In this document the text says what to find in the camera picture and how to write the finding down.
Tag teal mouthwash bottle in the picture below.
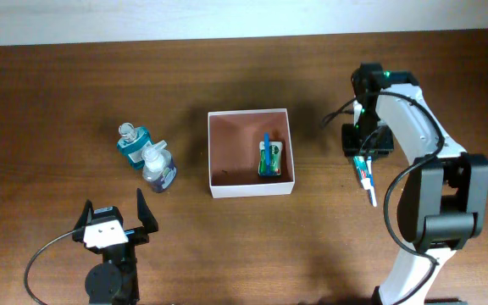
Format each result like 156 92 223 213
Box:
116 122 153 169

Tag blue and white toothbrush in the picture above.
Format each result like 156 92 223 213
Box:
366 156 378 208

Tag black camera cable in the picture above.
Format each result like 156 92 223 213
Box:
320 91 446 305
23 228 85 305

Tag black left camera cable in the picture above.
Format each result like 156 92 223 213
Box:
23 228 85 305

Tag toothpaste tube white cap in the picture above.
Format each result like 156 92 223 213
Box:
353 156 372 190

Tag white cardboard box pink interior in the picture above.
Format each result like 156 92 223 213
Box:
208 108 296 198

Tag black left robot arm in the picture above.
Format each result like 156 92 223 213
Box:
72 189 158 305

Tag black right camera cable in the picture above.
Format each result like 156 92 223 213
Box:
320 91 446 305

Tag green soap packet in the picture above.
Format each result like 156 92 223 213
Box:
258 141 283 176

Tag blue disposable razor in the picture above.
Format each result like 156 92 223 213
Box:
263 133 270 175

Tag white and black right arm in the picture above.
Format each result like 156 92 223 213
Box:
342 64 488 304

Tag clear foaming soap pump bottle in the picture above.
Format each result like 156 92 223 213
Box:
141 141 177 193

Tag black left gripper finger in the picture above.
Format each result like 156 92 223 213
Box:
74 199 93 230
136 188 158 234

